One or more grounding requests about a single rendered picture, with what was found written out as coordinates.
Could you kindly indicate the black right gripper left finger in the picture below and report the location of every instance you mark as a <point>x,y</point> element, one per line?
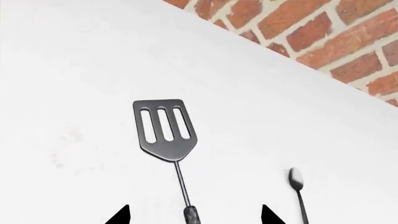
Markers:
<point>121,216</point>

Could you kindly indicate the black slotted spatula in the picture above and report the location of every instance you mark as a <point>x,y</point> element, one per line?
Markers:
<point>166,149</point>

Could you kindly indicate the metal spoon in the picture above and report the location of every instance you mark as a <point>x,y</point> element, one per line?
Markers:
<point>296,178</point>

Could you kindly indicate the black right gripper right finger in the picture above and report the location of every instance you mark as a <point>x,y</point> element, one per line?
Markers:
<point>269,216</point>

